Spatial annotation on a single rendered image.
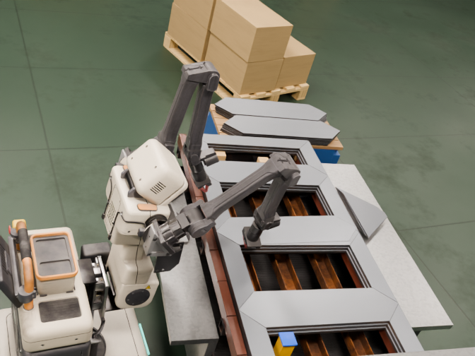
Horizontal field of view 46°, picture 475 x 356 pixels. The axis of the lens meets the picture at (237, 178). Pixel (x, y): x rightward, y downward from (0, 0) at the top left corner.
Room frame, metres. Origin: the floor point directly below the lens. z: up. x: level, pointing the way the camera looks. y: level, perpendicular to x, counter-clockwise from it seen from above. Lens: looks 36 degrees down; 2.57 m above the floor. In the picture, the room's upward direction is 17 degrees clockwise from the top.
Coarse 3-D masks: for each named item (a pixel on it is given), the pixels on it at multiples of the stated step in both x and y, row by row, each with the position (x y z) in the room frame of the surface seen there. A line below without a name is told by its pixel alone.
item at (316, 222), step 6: (306, 216) 2.20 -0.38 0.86; (312, 216) 2.22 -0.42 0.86; (318, 216) 2.23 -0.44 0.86; (312, 222) 2.17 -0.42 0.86; (318, 222) 2.18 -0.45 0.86; (312, 228) 2.13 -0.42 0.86; (318, 228) 2.14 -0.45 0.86; (324, 228) 2.15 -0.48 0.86; (318, 234) 2.10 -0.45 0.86; (324, 234) 2.11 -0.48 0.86; (318, 240) 2.05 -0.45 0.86; (324, 240) 2.06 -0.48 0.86; (330, 240) 2.08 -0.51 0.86
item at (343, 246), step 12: (216, 144) 2.60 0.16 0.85; (300, 156) 2.75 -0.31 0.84; (312, 192) 2.47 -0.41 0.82; (324, 204) 2.37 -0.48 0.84; (216, 240) 1.88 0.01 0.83; (252, 252) 1.88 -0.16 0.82; (264, 252) 1.90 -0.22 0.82; (276, 252) 1.92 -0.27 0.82; (288, 252) 1.95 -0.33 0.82; (300, 252) 1.97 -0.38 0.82; (312, 252) 2.00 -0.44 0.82; (324, 252) 2.02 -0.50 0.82; (336, 252) 2.05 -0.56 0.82; (348, 252) 2.06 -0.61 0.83; (228, 276) 1.67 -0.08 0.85; (360, 276) 1.92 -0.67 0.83; (240, 324) 1.45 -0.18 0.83; (324, 324) 1.56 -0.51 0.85; (336, 324) 1.58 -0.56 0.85; (348, 324) 1.60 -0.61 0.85; (360, 324) 1.63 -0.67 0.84; (372, 324) 1.64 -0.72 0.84; (384, 324) 1.66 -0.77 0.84; (396, 336) 1.61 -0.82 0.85; (396, 348) 1.57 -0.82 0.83
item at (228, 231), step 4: (228, 220) 2.00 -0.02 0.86; (224, 224) 1.97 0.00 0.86; (228, 224) 1.98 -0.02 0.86; (232, 224) 1.98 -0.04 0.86; (224, 228) 1.94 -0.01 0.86; (228, 228) 1.95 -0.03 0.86; (232, 228) 1.96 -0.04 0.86; (224, 232) 1.91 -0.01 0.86; (228, 232) 1.92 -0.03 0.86; (232, 232) 1.93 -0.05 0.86; (224, 236) 1.89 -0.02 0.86; (228, 236) 1.90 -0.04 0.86; (232, 236) 1.90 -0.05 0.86; (236, 236) 1.91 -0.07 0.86; (232, 240) 1.88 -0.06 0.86; (236, 240) 1.89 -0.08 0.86
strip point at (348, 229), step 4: (340, 220) 2.25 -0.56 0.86; (340, 224) 2.22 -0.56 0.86; (344, 224) 2.23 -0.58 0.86; (348, 224) 2.24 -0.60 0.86; (344, 228) 2.20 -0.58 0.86; (348, 228) 2.21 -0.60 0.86; (352, 228) 2.21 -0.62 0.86; (344, 232) 2.16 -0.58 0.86; (348, 232) 2.17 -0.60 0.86; (352, 232) 2.18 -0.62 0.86; (348, 236) 2.15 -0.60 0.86; (348, 240) 2.12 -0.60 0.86
